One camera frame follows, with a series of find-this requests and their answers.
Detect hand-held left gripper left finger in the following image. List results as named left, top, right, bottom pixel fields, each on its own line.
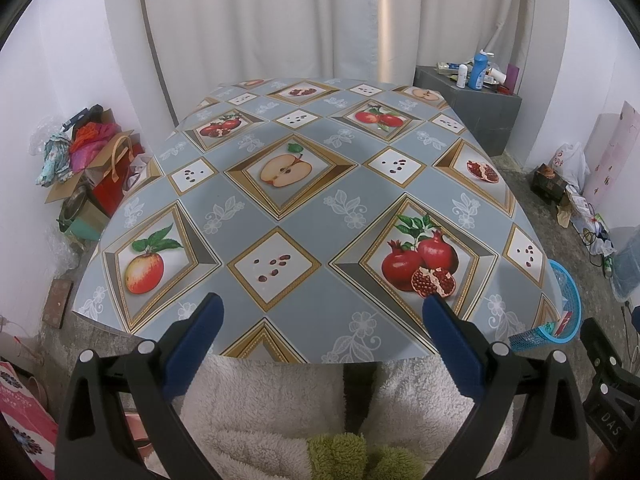
left=55, top=292, right=224, bottom=480

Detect black box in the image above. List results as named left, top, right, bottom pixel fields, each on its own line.
left=531, top=164, right=568, bottom=203

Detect red brick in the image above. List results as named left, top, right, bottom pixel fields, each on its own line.
left=42, top=280, right=74, bottom=330

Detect clear plastic bag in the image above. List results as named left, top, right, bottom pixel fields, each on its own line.
left=27, top=115, right=66, bottom=157

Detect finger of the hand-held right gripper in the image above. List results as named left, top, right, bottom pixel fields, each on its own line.
left=580, top=317, right=640, bottom=401

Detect black cable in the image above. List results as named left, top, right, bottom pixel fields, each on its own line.
left=580, top=210, right=617, bottom=281

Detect blue mesh waste basket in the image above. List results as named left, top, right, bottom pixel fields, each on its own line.
left=509, top=259, right=583, bottom=352

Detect teal box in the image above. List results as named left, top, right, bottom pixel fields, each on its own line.
left=60, top=195, right=111, bottom=243

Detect red gift bag tan handles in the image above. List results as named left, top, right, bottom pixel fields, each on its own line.
left=92, top=132, right=146, bottom=218

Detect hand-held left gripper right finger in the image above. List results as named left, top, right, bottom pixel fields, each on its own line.
left=422, top=294, right=591, bottom=480

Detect white curtain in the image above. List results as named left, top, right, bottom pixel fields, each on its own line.
left=101, top=0, right=571, bottom=128

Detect blue plastic bottle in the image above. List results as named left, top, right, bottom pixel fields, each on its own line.
left=469, top=50, right=493, bottom=92

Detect white fleece garment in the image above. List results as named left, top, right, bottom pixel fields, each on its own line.
left=150, top=352, right=516, bottom=480

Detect green fuzzy garment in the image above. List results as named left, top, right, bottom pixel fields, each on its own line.
left=306, top=432, right=426, bottom=480

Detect pale pink board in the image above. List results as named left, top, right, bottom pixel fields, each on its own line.
left=584, top=101, right=640, bottom=207

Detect pink floral bag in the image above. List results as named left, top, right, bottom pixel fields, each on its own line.
left=0, top=357, right=61, bottom=480

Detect thin dark pole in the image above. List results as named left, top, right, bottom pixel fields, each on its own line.
left=136, top=0, right=180, bottom=128

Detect fruit printed tablecloth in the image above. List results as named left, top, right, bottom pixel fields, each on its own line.
left=71, top=77, right=561, bottom=365

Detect cardboard box with clothes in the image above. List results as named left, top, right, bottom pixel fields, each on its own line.
left=35, top=105, right=123, bottom=188

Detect large clear water jug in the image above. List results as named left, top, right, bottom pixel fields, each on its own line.
left=612, top=240, right=640, bottom=305

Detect white plastic bag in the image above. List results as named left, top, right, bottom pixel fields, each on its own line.
left=547, top=141, right=591, bottom=196

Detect white cable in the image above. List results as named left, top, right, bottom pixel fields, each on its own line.
left=0, top=315, right=51, bottom=361

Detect dark grey cabinet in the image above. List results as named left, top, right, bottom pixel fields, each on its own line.
left=414, top=65, right=522, bottom=157

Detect brown cardboard box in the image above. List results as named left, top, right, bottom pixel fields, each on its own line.
left=45, top=160, right=108, bottom=206

